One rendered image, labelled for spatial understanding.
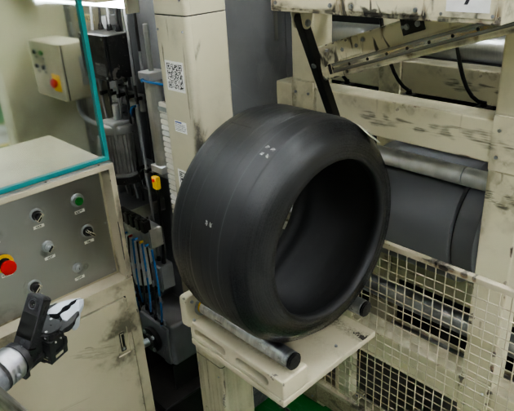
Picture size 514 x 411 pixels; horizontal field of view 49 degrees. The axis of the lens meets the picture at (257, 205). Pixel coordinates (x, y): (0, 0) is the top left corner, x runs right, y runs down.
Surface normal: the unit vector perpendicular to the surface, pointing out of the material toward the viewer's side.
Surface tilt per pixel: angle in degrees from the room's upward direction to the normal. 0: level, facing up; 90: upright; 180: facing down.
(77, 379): 90
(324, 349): 0
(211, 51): 90
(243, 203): 56
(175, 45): 90
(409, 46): 90
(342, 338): 0
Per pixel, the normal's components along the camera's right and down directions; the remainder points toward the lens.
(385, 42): -0.72, 0.33
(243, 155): -0.45, -0.56
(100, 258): 0.69, 0.28
